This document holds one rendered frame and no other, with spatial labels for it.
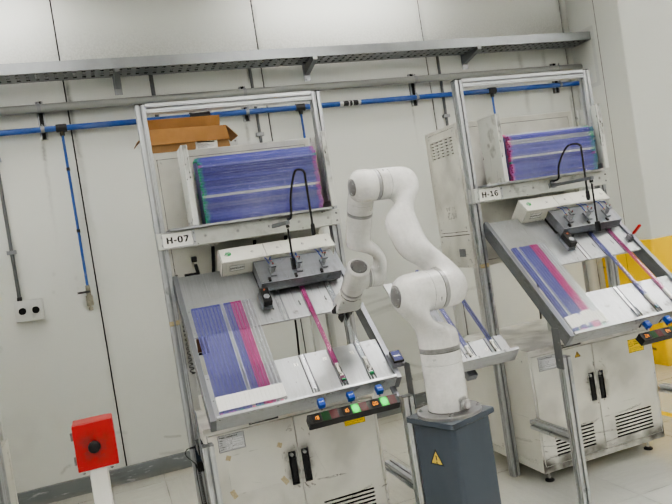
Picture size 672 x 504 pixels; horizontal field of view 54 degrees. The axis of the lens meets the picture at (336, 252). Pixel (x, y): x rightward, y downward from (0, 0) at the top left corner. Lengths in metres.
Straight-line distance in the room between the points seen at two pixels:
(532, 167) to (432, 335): 1.57
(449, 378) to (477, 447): 0.21
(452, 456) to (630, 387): 1.68
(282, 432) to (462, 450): 0.94
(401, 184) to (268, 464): 1.24
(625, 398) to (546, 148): 1.24
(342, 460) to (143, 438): 1.80
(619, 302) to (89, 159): 2.99
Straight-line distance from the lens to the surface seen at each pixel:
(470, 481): 2.01
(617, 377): 3.44
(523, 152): 3.31
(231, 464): 2.68
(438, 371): 1.95
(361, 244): 2.32
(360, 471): 2.84
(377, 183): 2.07
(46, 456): 4.33
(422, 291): 1.89
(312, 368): 2.45
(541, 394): 3.19
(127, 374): 4.23
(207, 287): 2.72
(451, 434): 1.95
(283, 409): 2.36
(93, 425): 2.40
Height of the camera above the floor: 1.27
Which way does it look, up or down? 1 degrees down
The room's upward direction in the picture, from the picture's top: 9 degrees counter-clockwise
